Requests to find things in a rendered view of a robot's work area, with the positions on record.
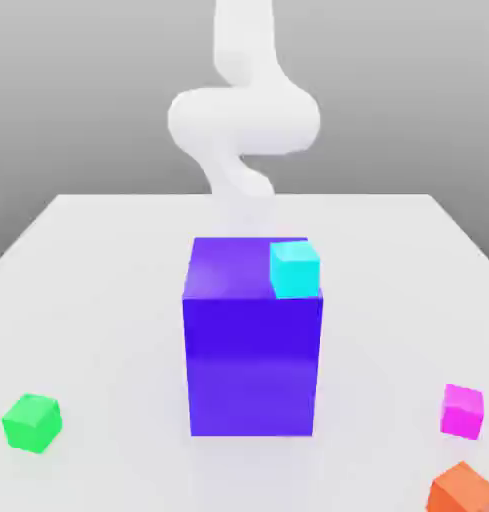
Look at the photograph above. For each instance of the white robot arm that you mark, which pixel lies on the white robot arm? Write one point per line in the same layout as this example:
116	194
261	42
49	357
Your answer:
244	120

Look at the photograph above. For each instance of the small cyan cube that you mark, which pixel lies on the small cyan cube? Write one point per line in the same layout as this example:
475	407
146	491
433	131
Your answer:
295	272

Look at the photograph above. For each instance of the small magenta cube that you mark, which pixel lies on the small magenta cube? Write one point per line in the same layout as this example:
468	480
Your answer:
462	412

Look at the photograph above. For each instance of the small green cube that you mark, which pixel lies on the small green cube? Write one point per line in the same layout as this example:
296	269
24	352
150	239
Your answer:
32	424

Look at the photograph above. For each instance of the small orange cube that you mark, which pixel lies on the small orange cube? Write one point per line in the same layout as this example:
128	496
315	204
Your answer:
460	492

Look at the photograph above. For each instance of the large purple box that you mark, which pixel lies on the large purple box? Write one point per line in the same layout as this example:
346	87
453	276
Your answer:
252	360

